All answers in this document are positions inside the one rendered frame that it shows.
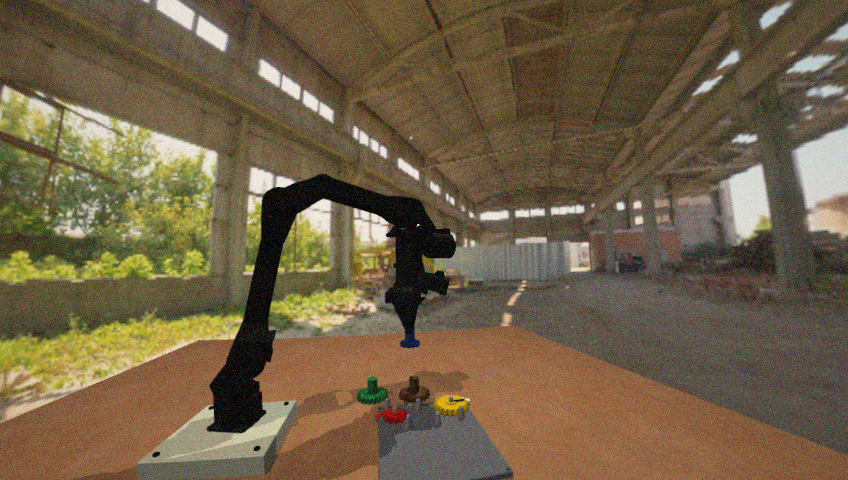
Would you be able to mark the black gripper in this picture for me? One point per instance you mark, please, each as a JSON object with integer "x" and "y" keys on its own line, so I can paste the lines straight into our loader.
{"x": 405, "y": 296}

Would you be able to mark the red gear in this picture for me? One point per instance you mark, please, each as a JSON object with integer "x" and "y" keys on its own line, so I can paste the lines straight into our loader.
{"x": 391, "y": 417}

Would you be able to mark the yellow gear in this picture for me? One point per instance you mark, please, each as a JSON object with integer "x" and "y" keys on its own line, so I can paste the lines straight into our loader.
{"x": 442, "y": 405}

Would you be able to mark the green gear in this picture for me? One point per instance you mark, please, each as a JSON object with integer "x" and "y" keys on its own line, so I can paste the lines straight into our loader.
{"x": 373, "y": 393}

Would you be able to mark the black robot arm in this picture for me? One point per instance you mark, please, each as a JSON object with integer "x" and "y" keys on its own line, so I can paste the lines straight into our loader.
{"x": 237, "y": 397}

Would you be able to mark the blue gear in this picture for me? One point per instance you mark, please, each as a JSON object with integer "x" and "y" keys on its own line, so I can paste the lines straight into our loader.
{"x": 409, "y": 341}

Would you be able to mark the brown gear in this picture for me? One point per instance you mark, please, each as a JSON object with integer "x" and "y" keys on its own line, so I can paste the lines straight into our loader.
{"x": 414, "y": 391}

